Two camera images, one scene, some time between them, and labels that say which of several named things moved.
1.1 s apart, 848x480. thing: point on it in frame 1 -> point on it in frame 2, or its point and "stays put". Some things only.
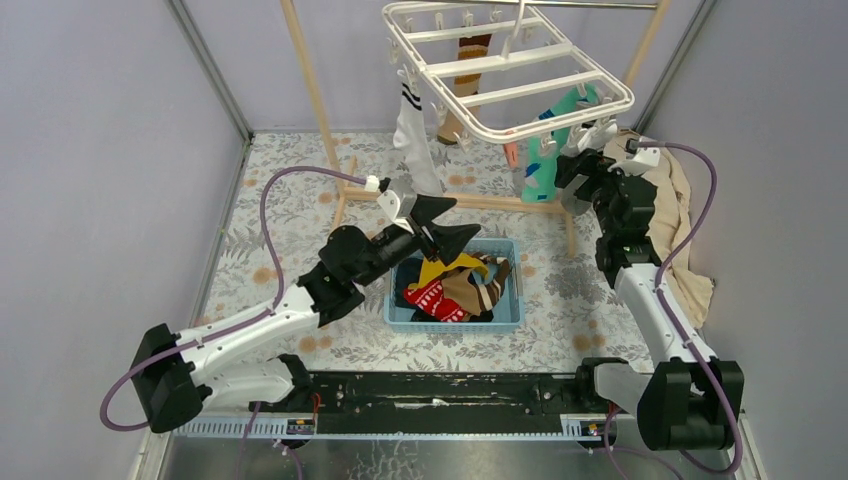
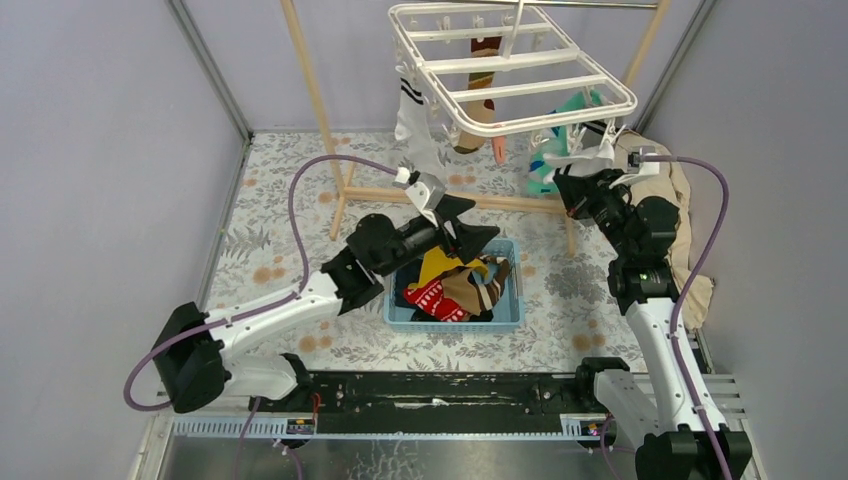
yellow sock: x=432 y=272 stays put
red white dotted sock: x=430 y=297 stays put
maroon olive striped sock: x=470 y=47 -> x=480 y=113
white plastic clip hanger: x=492 y=68 stays put
